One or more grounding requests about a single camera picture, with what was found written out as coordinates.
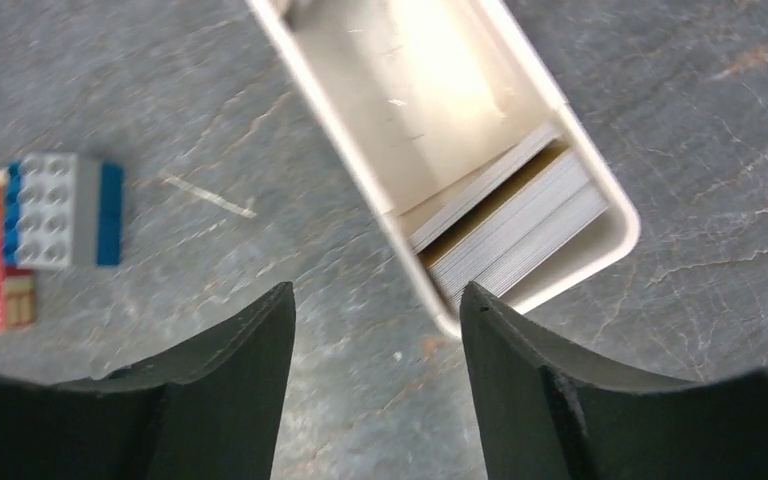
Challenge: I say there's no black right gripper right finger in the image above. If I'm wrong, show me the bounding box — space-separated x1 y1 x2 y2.
460 283 768 479

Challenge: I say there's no blue grey building block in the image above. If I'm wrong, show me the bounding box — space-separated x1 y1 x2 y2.
2 152 125 270

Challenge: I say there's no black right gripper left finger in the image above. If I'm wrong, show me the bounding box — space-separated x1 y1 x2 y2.
0 282 296 479

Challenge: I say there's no stack of white cards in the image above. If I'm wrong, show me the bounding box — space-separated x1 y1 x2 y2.
404 123 609 311

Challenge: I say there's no white rectangular plastic tray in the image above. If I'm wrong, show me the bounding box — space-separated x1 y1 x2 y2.
249 1 640 338

